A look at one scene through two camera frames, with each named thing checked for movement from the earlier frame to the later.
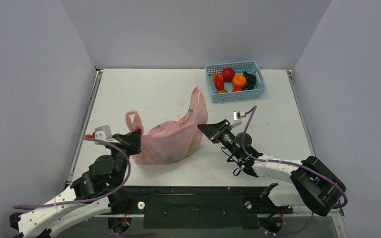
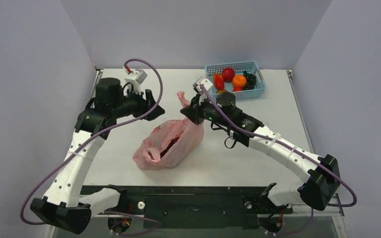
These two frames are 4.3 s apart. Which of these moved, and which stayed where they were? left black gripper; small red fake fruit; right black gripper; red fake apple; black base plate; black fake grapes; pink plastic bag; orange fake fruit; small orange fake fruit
Moved: left black gripper; pink plastic bag; right black gripper
Stayed: black fake grapes; black base plate; red fake apple; orange fake fruit; small orange fake fruit; small red fake fruit
